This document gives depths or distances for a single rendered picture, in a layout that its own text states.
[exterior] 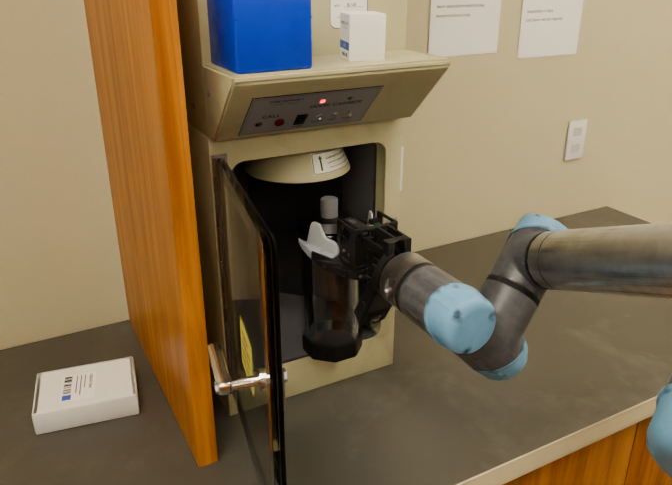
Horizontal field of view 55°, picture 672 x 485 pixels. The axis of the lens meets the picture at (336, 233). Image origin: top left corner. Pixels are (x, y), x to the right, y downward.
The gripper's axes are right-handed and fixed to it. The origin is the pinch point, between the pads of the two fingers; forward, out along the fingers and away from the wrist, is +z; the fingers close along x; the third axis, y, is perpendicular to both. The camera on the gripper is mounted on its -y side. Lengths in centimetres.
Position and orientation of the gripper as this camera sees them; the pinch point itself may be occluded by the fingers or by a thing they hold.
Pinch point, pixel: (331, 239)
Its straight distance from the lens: 103.8
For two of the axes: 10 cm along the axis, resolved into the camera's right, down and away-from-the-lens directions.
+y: 0.0, -9.2, -3.9
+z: -4.7, -3.4, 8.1
